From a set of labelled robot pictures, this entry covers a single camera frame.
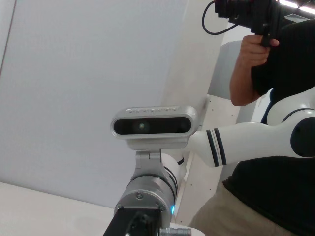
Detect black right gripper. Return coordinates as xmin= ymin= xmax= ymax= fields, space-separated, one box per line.
xmin=102 ymin=207 xmax=173 ymax=236

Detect black handheld controller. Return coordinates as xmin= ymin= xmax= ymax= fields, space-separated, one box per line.
xmin=213 ymin=0 xmax=287 ymax=48

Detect person's bare forearm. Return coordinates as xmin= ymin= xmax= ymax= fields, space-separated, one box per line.
xmin=230 ymin=56 xmax=269 ymax=107

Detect person's hand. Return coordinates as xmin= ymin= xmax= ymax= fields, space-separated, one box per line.
xmin=240 ymin=33 xmax=281 ymax=68

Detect khaki trousers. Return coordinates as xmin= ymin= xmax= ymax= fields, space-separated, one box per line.
xmin=188 ymin=181 xmax=300 ymax=236

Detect white perforated board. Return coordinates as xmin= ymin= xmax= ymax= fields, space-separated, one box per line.
xmin=176 ymin=94 xmax=241 ymax=226

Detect grey metal column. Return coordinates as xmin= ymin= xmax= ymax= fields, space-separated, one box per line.
xmin=207 ymin=40 xmax=244 ymax=100

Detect person's black shirt torso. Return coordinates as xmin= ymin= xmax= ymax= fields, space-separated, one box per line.
xmin=222 ymin=18 xmax=315 ymax=236

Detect ceiling light panel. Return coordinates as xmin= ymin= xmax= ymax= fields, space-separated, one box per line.
xmin=280 ymin=0 xmax=315 ymax=10

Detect right camera mount bracket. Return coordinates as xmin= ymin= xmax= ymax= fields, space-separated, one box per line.
xmin=134 ymin=148 xmax=163 ymax=178

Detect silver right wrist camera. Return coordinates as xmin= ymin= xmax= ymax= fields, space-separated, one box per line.
xmin=110 ymin=105 xmax=199 ymax=150

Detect black controller cable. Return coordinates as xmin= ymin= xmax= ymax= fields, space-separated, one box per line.
xmin=201 ymin=0 xmax=238 ymax=35

